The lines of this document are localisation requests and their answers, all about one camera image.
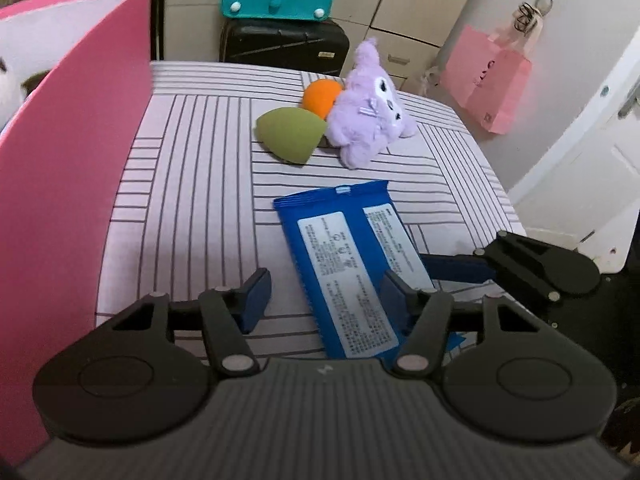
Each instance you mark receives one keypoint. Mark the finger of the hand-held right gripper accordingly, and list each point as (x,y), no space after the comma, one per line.
(455,267)

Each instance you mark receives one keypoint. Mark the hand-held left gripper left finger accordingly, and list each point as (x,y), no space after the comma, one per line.
(257,297)

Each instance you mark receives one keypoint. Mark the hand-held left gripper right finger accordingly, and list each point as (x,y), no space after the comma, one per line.
(397,297)

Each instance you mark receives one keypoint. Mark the blue wet wipes packet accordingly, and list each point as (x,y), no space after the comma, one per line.
(340,260)

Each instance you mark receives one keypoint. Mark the green makeup sponge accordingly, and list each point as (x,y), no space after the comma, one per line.
(290,132)

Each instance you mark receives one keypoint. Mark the purple plush toy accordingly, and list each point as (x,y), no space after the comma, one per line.
(365,110)

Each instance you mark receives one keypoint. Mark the orange makeup sponge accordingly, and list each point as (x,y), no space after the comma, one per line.
(320,97)

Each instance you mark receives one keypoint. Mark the pink storage box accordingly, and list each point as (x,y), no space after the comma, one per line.
(60,210)

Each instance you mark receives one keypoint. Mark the white plush toy dark ears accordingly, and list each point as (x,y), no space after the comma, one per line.
(12,97)

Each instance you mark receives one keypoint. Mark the striped tablecloth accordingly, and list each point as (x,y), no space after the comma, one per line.
(200,185)

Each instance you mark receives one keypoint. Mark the white door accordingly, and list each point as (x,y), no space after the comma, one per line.
(590,160)

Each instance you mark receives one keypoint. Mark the white plastic bag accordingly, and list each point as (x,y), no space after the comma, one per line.
(430,80)

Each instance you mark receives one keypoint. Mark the pink shopping bag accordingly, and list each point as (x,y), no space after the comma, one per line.
(490,80)

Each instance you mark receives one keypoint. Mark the black suitcase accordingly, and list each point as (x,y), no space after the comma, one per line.
(285,45)

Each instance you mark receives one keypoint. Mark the beige wardrobe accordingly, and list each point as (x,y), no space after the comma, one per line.
(400,0)

